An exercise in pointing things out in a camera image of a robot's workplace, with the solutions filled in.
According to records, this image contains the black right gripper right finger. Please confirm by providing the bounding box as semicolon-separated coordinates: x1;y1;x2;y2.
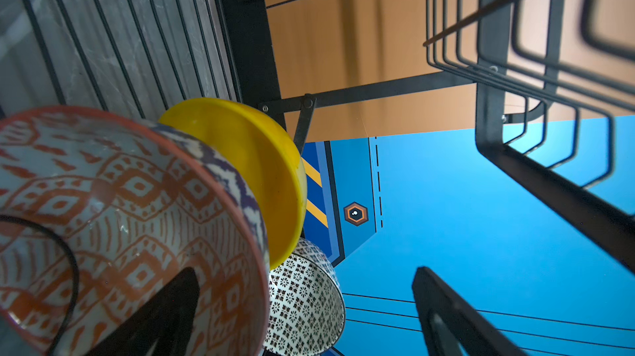
412;267;524;355

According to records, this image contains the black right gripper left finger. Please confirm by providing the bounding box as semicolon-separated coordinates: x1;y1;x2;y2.
86;267;200;355

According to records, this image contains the orange white patterned bowl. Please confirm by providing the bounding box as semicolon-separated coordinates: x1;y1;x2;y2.
1;106;270;355

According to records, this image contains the black white patterned bowl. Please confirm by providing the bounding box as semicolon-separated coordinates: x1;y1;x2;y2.
264;238;346;355

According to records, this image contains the yellow bowl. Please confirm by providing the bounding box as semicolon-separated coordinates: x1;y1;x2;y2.
159;98;308;269

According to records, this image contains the black wire dish rack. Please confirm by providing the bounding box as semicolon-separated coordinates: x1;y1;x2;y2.
1;0;634;269

